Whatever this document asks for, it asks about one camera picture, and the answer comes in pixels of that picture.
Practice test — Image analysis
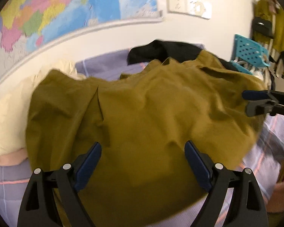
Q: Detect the purple plaid bed sheet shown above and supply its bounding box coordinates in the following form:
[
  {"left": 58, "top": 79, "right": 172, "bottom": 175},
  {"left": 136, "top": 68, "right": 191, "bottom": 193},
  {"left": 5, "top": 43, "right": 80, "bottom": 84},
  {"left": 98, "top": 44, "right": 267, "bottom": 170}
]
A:
[{"left": 0, "top": 49, "right": 284, "bottom": 226}]

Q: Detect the clothes rack with olive garments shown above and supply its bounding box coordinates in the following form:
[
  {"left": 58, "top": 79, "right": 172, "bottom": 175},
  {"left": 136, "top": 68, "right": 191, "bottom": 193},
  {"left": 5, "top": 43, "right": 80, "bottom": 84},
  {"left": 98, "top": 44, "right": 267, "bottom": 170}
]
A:
[{"left": 253, "top": 0, "right": 284, "bottom": 60}]

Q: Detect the colourful wall map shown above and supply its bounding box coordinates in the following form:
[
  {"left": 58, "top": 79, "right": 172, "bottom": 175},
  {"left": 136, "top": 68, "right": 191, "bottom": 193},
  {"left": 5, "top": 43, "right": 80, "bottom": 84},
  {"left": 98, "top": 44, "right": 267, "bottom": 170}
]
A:
[{"left": 0, "top": 0, "right": 161, "bottom": 79}]

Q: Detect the white wall socket left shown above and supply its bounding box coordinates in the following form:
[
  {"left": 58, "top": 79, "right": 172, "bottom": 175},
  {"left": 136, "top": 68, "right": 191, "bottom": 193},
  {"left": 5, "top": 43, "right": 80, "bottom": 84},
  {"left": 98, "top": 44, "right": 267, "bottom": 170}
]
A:
[{"left": 167, "top": 0, "right": 187, "bottom": 14}]

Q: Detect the olive green jacket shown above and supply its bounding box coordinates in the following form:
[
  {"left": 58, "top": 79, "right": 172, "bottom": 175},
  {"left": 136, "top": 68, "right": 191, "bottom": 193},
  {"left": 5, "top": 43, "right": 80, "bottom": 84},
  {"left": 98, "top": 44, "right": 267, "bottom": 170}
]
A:
[{"left": 26, "top": 51, "right": 265, "bottom": 226}]

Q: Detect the teal perforated storage rack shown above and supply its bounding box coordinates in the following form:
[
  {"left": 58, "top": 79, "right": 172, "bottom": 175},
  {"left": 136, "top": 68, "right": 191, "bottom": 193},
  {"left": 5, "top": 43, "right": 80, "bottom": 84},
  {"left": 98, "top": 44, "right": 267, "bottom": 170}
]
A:
[{"left": 230, "top": 34, "right": 270, "bottom": 75}]

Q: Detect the pink folded garment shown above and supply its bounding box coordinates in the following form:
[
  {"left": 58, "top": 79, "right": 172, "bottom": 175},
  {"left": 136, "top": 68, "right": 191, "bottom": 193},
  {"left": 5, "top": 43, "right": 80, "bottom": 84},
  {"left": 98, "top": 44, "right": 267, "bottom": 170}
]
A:
[{"left": 0, "top": 149, "right": 28, "bottom": 166}]

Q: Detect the pink fleece sleeve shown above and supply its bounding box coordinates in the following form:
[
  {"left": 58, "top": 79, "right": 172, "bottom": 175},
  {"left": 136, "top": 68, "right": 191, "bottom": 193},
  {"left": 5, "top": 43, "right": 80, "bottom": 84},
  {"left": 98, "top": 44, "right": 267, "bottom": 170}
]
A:
[{"left": 266, "top": 182, "right": 284, "bottom": 213}]

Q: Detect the black garment on bed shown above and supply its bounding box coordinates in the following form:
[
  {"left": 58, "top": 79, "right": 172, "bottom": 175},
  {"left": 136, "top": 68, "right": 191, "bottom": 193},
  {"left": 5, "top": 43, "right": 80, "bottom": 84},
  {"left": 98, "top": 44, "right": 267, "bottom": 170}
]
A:
[{"left": 127, "top": 40, "right": 237, "bottom": 72}]

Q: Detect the white wall socket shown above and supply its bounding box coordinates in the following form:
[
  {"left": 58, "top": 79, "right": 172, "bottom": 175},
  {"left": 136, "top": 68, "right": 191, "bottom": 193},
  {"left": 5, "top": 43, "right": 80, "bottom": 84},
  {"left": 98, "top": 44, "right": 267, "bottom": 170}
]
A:
[
  {"left": 187, "top": 0, "right": 206, "bottom": 17},
  {"left": 167, "top": 0, "right": 187, "bottom": 14}
]

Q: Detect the white wall socket middle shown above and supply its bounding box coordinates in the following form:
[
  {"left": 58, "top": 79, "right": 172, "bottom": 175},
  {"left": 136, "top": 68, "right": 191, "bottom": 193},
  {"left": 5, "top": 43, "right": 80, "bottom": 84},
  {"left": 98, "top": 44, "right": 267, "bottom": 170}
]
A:
[{"left": 187, "top": 0, "right": 206, "bottom": 17}]

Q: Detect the cream folded garment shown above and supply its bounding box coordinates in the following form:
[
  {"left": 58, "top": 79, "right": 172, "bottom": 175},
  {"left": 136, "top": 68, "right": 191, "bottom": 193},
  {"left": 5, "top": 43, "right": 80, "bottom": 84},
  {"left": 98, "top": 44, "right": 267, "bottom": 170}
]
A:
[{"left": 0, "top": 61, "right": 86, "bottom": 156}]

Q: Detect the black bag on rack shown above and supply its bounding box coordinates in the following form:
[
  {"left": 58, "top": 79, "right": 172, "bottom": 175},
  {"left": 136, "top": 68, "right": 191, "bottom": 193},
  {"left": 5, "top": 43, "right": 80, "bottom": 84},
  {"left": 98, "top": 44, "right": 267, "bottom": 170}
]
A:
[{"left": 251, "top": 17, "right": 273, "bottom": 39}]

